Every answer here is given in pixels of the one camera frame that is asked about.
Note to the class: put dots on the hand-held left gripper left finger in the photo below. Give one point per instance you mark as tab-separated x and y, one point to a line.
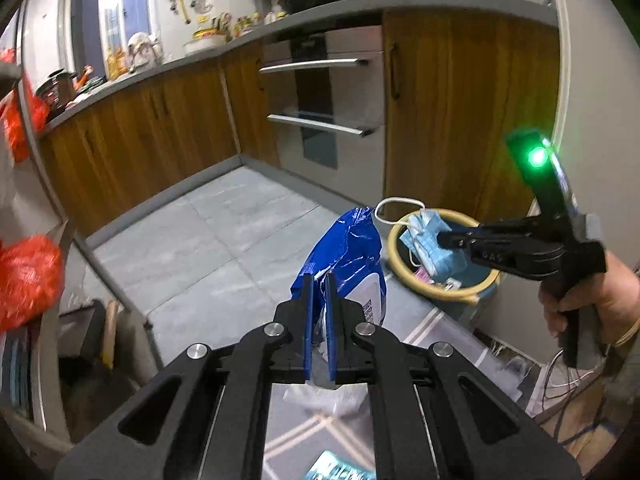
307	330

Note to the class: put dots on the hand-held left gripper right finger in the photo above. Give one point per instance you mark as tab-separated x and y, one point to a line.
331	330

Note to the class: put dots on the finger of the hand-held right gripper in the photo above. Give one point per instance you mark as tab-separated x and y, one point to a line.
500	231

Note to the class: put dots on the blue face mask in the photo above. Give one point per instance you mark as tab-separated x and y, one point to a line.
430	252

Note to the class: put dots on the blue wet wipes packet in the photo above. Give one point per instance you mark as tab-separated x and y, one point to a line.
357	260

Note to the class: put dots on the teal bin with yellow rim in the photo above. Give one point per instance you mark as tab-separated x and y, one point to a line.
465	312

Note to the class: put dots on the person's right hand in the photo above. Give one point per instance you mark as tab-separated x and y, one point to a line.
610	300

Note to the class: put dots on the wooden kitchen cabinets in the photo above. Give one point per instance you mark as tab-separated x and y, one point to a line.
450	110

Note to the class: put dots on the teal printed packet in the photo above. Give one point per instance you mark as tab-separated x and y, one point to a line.
340	467

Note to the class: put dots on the stainless steel oven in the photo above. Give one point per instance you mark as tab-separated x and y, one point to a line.
350	90

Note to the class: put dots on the black frying pan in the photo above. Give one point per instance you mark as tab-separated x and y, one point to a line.
100	400

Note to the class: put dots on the black box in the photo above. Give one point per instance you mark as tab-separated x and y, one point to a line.
82	330

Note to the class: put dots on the large red plastic bag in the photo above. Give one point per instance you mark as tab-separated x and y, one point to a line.
27	280

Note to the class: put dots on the metal storage rack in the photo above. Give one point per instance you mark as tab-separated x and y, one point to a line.
50	200

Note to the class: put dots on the white pot with yellow band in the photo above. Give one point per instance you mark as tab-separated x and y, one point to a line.
205	42

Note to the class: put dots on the row of small condiment jars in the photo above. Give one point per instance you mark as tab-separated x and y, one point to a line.
240	25

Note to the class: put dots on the pale crumpled bag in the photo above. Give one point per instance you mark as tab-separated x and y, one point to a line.
145	50

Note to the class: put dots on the yellow oil bottle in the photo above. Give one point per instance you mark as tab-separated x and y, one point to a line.
121	61
111	62

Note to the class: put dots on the dark rice cooker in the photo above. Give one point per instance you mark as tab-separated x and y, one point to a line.
55	90

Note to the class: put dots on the hanging red plastic bag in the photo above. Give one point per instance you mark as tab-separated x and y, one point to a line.
20	120

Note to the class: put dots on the window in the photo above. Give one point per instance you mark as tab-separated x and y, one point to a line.
125	0

